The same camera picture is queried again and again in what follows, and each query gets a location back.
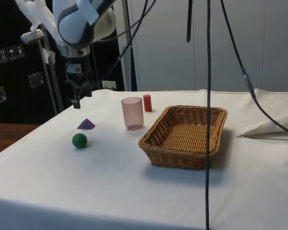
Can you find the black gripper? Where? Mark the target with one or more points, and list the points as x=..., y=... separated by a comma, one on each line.
x=78, y=69

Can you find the purple triangular block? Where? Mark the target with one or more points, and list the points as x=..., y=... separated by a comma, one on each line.
x=87, y=125

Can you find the red cylinder block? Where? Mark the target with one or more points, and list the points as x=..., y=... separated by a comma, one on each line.
x=147, y=103

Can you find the wicker basket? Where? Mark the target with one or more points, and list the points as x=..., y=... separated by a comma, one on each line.
x=182, y=136

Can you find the grey stand pole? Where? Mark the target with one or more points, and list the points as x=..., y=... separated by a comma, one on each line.
x=49, y=79

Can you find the green ball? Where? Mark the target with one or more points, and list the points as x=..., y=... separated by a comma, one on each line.
x=80, y=141

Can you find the see-through pink cup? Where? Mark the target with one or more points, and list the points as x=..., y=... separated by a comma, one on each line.
x=132, y=115

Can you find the black cabinet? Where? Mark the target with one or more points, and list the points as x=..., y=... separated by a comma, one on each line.
x=12, y=91

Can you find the white stand head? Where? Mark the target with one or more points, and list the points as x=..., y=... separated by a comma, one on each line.
x=32, y=36

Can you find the pale locker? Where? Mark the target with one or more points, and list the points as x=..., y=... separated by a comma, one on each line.
x=163, y=52
x=266, y=43

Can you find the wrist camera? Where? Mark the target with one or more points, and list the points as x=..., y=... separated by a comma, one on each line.
x=74, y=51

